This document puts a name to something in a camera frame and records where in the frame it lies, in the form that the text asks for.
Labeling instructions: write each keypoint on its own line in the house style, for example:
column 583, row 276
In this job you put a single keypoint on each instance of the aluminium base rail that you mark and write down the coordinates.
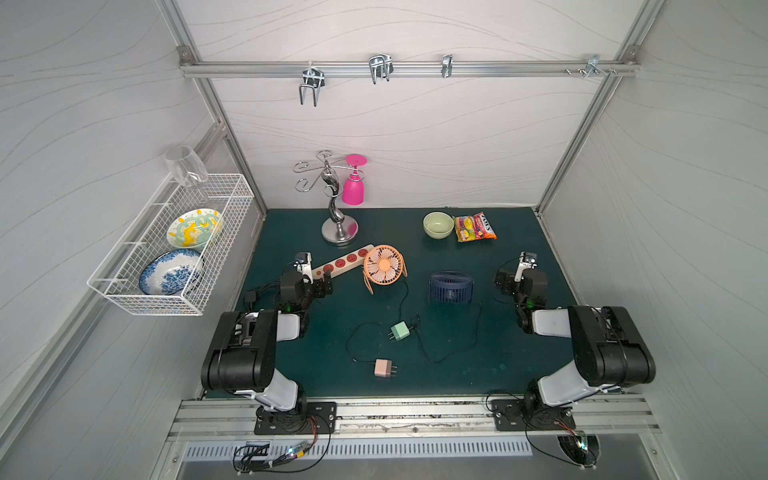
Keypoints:
column 227, row 419

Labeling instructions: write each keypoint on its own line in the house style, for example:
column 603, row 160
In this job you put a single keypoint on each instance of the blue white patterned plate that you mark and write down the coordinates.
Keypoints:
column 172, row 272

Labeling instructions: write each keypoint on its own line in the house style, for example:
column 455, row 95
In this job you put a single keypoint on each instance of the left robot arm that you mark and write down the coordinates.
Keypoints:
column 241, row 358

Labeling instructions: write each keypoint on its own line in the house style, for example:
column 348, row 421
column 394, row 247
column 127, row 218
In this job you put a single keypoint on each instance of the white power strip red sockets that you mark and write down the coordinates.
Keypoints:
column 342, row 264

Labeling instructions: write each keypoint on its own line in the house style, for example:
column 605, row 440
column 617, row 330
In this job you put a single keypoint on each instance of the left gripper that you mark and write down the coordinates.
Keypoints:
column 321, row 283

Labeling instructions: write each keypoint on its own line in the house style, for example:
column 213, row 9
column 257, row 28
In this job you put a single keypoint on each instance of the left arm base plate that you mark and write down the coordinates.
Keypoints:
column 305, row 419

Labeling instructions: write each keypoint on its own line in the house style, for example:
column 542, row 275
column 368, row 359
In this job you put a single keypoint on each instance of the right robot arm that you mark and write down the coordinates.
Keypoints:
column 608, row 349

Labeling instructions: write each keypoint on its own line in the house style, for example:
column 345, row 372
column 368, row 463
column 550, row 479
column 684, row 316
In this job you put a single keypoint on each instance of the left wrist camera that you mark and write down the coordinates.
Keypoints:
column 303, row 264

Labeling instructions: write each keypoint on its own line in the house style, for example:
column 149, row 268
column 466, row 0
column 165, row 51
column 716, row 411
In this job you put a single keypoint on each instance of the aluminium top rail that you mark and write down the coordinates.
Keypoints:
column 625, row 66

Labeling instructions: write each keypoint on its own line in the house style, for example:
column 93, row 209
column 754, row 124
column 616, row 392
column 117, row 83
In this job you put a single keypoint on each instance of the orange desk fan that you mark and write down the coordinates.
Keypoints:
column 383, row 265

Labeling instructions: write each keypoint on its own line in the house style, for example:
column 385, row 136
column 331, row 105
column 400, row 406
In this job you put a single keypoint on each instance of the green USB power adapter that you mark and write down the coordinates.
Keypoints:
column 399, row 331

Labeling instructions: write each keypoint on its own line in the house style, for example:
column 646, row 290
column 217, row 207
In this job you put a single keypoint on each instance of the clear drinking glass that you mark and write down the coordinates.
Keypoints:
column 185, row 166

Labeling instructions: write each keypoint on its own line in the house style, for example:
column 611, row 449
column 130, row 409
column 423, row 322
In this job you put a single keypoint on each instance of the pink USB power adapter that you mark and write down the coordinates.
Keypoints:
column 384, row 368

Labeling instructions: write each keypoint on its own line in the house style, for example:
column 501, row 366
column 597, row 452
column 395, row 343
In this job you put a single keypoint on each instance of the yellow green patterned plate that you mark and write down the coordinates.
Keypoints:
column 195, row 229

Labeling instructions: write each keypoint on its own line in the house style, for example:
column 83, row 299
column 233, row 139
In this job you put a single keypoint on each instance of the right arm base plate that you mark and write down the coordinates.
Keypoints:
column 511, row 415

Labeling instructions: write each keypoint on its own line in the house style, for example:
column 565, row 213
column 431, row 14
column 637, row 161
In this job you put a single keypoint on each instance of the white slotted cable duct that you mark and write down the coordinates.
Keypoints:
column 369, row 448

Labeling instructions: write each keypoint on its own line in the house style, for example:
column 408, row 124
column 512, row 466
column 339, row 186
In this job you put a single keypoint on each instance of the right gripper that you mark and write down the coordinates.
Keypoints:
column 505, row 282

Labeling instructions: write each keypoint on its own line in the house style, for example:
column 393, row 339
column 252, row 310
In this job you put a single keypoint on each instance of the green ceramic bowl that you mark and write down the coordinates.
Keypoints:
column 438, row 225

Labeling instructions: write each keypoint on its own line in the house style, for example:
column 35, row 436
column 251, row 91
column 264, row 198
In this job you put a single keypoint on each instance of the white wire basket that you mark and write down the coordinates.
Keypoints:
column 116, row 279

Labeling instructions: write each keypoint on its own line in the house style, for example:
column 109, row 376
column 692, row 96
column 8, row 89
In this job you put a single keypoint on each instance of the chrome cup holder stand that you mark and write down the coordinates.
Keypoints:
column 339, row 229

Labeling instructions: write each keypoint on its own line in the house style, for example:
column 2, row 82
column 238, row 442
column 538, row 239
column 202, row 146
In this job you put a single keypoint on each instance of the navy blue desk fan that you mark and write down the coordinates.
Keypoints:
column 451, row 287

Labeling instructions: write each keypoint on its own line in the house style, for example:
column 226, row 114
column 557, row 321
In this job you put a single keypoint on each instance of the metal hook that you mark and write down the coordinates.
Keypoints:
column 446, row 66
column 592, row 68
column 381, row 67
column 313, row 80

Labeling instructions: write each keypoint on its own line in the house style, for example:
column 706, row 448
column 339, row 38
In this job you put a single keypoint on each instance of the colourful candy bag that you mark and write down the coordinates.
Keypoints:
column 473, row 227

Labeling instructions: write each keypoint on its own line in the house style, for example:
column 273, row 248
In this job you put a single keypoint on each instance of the pink plastic goblet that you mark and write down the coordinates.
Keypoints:
column 354, row 190

